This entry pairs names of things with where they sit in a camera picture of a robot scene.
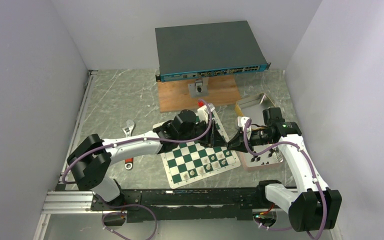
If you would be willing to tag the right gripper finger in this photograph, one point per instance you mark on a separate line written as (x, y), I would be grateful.
(238, 137)
(237, 144)

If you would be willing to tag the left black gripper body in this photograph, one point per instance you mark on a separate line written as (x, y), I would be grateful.
(207, 141)

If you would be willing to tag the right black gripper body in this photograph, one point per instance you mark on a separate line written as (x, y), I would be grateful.
(260, 137)

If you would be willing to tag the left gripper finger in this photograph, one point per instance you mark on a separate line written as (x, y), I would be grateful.
(220, 130)
(217, 140)

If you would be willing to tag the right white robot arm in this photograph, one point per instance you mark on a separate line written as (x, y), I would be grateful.
(314, 206)

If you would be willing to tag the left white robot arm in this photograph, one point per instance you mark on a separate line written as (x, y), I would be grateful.
(90, 161)

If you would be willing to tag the black chess piece in tray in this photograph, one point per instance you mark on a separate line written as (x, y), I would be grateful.
(255, 159)
(271, 152)

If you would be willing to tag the green white chess mat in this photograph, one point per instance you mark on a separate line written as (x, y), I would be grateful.
(189, 156)

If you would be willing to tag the wooden board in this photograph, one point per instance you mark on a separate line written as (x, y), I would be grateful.
(174, 96)

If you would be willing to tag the pink plastic tray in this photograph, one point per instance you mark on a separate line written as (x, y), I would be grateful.
(265, 162)

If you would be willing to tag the yellow metal tin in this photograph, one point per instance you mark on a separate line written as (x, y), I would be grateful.
(253, 107)

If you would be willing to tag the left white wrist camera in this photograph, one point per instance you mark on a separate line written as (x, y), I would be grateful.
(207, 111)

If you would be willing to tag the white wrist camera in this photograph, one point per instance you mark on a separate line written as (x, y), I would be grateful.
(244, 125)
(207, 111)

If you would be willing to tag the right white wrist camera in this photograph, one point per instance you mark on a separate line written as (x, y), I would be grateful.
(244, 125)

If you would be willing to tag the metal bracket with knob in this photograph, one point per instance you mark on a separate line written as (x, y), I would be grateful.
(199, 88)

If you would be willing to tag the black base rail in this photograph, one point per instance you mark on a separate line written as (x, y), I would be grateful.
(238, 203)

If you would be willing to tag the red handled adjustable wrench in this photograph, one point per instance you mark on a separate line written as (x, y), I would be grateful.
(130, 125)

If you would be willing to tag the dark grey network switch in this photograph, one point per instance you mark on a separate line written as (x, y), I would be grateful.
(207, 50)

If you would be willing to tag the aluminium frame rail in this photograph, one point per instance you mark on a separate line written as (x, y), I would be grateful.
(60, 201)

